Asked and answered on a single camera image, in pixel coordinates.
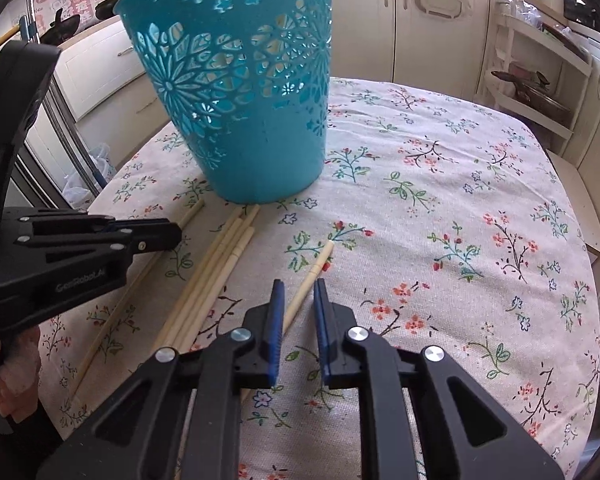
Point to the thin pale single chopstick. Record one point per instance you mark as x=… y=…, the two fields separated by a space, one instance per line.
x=192 y=215

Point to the pale grooved single chopstick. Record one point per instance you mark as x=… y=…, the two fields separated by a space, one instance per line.
x=312 y=275

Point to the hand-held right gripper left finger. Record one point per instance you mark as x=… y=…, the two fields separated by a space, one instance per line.
x=275 y=330

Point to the clear plastic bag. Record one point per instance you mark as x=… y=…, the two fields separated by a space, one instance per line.
x=92 y=170

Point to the floral tablecloth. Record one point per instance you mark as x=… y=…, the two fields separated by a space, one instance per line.
x=455 y=185

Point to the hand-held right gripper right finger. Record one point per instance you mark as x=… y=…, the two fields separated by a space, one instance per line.
x=322 y=330

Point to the cream cabinets under stove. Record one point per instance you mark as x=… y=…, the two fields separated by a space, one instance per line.
x=95 y=75

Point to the turquoise perforated plastic basket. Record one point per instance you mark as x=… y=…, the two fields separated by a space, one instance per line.
x=255 y=160

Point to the black wok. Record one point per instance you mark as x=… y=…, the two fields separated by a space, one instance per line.
x=57 y=27

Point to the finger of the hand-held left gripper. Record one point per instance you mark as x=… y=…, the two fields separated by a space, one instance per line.
x=150 y=237

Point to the grey door frame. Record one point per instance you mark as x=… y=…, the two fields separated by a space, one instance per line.
x=55 y=150

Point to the white storage cart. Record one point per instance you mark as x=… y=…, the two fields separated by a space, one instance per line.
x=500 y=50

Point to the metal pan with lid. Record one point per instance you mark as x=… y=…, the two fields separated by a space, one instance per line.
x=535 y=95

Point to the cream cabinets under window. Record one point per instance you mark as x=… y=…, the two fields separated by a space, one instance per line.
x=370 y=20

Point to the wooden step stool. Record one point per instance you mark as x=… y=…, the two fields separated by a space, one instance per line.
x=580 y=200

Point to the person's left hand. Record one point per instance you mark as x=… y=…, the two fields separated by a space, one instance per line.
x=20 y=375

